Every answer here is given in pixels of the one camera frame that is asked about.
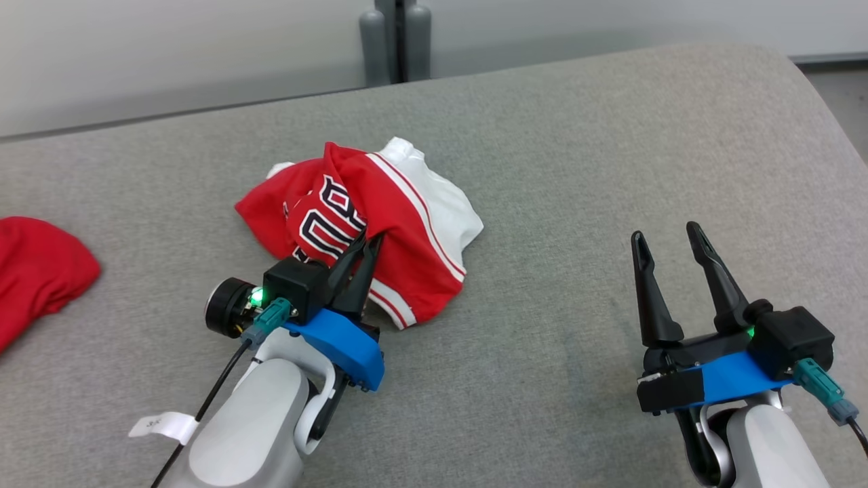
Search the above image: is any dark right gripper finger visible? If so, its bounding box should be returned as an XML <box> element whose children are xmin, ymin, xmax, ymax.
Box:
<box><xmin>686</xmin><ymin>222</ymin><xmax>751</xmax><ymax>333</ymax></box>
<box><xmin>631</xmin><ymin>230</ymin><xmax>685</xmax><ymax>348</ymax></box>

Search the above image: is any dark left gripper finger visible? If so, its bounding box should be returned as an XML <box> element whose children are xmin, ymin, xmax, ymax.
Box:
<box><xmin>342</xmin><ymin>235</ymin><xmax>384</xmax><ymax>316</ymax></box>
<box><xmin>328</xmin><ymin>232</ymin><xmax>368</xmax><ymax>308</ymax></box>

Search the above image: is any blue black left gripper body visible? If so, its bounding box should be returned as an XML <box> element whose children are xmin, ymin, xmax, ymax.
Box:
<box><xmin>283</xmin><ymin>308</ymin><xmax>385</xmax><ymax>393</ymax></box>

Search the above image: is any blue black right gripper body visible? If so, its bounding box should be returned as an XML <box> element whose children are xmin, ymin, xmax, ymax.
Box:
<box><xmin>636</xmin><ymin>331</ymin><xmax>795</xmax><ymax>415</ymax></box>

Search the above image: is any red white basketball jersey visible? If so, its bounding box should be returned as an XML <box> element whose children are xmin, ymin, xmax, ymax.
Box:
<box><xmin>235</xmin><ymin>138</ymin><xmax>484</xmax><ymax>331</ymax></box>

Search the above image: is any red garment with white band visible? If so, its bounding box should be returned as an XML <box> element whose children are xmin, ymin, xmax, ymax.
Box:
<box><xmin>0</xmin><ymin>216</ymin><xmax>102</xmax><ymax>353</ymax></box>

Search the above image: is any teal left cable connector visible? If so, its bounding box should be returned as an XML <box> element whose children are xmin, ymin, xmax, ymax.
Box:
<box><xmin>241</xmin><ymin>298</ymin><xmax>294</xmax><ymax>348</ymax></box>

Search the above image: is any teal cable connector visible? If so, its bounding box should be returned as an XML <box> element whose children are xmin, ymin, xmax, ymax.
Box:
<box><xmin>241</xmin><ymin>298</ymin><xmax>294</xmax><ymax>348</ymax></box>
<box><xmin>792</xmin><ymin>359</ymin><xmax>861</xmax><ymax>426</ymax></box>

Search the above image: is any teal right cable connector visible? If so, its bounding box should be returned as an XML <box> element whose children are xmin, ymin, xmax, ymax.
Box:
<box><xmin>792</xmin><ymin>359</ymin><xmax>861</xmax><ymax>426</ymax></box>

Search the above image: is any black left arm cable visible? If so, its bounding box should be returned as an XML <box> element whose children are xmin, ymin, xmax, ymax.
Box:
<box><xmin>151</xmin><ymin>339</ymin><xmax>253</xmax><ymax>488</ymax></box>

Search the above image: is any white cable label tag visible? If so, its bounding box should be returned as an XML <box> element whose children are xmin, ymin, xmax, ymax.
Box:
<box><xmin>129</xmin><ymin>411</ymin><xmax>199</xmax><ymax>446</ymax></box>

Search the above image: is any grey double partition post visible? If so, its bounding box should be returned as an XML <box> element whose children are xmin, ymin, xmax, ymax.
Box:
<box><xmin>359</xmin><ymin>0</ymin><xmax>433</xmax><ymax>87</ymax></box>

